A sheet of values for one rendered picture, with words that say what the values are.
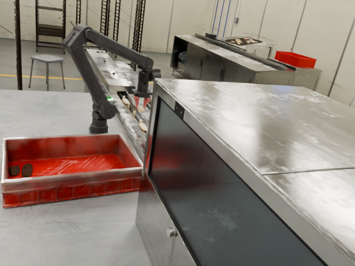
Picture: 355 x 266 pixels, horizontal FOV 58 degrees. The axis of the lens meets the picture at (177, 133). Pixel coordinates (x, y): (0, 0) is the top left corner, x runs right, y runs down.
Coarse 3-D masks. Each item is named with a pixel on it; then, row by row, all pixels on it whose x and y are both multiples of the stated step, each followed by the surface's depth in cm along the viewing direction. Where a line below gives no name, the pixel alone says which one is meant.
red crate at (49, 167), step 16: (32, 160) 129; (48, 160) 131; (64, 160) 132; (80, 160) 134; (96, 160) 136; (112, 160) 139; (16, 176) 117; (32, 176) 119; (32, 192) 103; (48, 192) 105; (64, 192) 108; (80, 192) 111; (96, 192) 113; (112, 192) 116
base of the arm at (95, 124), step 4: (92, 120) 159; (96, 120) 157; (100, 120) 159; (104, 120) 158; (92, 124) 159; (96, 124) 158; (100, 124) 158; (104, 124) 159; (92, 128) 159; (96, 128) 158; (100, 128) 158; (104, 128) 159; (92, 132) 159; (96, 132) 158; (100, 132) 159; (104, 132) 160; (108, 132) 162
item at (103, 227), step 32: (0, 96) 190; (32, 96) 198; (64, 96) 207; (0, 128) 151; (32, 128) 157; (64, 128) 162; (128, 192) 119; (0, 224) 94; (32, 224) 96; (64, 224) 98; (96, 224) 101; (128, 224) 103; (0, 256) 84; (32, 256) 85; (64, 256) 87; (96, 256) 89; (128, 256) 91
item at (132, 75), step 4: (120, 64) 321; (124, 64) 324; (120, 68) 306; (124, 68) 309; (128, 68) 311; (124, 72) 293; (128, 72) 295; (132, 72) 298; (128, 76) 283; (132, 76) 285; (136, 76) 287; (132, 80) 271; (136, 80) 273; (136, 84) 261; (136, 88) 251; (148, 88) 256; (88, 92) 303; (104, 92) 228
